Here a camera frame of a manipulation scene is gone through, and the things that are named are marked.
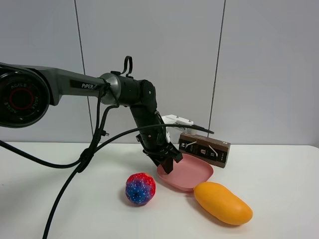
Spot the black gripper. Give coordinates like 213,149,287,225
136,126,183,174

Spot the pink square plastic plate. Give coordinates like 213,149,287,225
157,153,213,192

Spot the yellow orange mango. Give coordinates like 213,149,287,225
193,182,253,226

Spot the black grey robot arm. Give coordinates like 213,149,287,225
0,63,182,173

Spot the brown coffee capsule box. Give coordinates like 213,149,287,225
178,132,231,168

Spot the red blue dotted ball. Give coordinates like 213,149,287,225
125,172,156,206

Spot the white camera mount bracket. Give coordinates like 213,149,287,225
161,115,197,135

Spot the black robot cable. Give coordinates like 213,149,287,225
0,56,215,239

